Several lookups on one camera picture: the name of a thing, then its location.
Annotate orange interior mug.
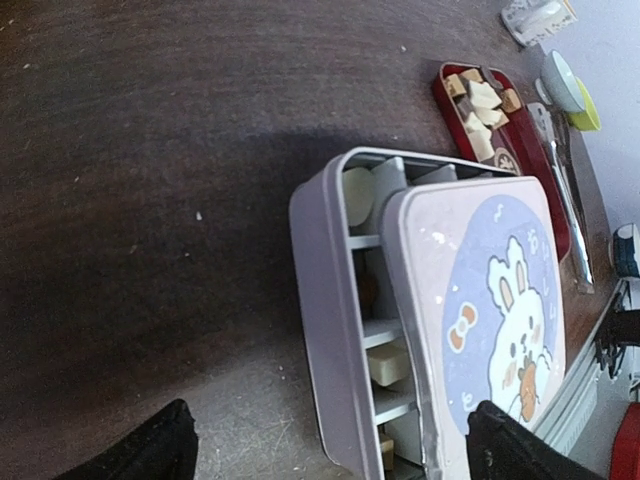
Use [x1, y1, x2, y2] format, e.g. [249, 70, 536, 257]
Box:
[500, 0, 577, 47]

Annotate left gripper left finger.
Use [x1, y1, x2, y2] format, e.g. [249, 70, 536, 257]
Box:
[57, 399, 198, 480]

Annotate light blue bowl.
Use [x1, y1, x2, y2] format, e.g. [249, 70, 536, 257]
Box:
[535, 50, 586, 113]

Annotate lime green bowl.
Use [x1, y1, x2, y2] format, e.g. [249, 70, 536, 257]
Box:
[567, 78, 601, 132]

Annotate front aluminium rail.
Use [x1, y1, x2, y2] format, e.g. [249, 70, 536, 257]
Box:
[534, 280, 639, 455]

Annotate metal tin lid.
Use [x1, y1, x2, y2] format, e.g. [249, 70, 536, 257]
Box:
[380, 176, 566, 479]

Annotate white rounded chocolate in box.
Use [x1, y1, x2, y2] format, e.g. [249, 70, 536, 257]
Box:
[342, 167, 374, 227]

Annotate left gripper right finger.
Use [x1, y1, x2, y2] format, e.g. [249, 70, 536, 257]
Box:
[466, 400, 602, 480]

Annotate metal tongs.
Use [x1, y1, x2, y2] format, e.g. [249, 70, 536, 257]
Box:
[526, 102, 595, 294]

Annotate white compartment tin box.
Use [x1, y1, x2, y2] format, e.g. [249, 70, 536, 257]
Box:
[289, 147, 509, 479]

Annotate dark red chocolate tray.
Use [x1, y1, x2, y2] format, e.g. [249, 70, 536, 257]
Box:
[432, 62, 571, 260]

